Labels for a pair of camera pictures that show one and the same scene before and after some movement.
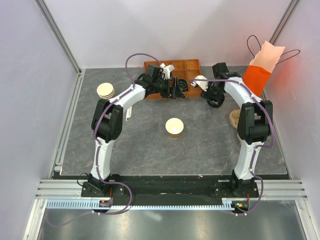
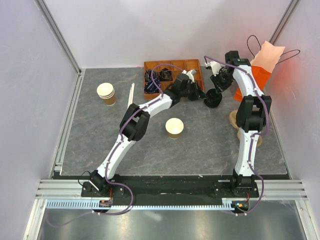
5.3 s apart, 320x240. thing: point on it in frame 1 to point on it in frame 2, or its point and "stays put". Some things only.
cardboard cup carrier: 234,119 stays put
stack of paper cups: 105,90 stays put
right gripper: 206,95 to 221,86
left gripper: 177,92 to 198,93
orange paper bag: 261,66 stays put
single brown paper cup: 174,127 stays put
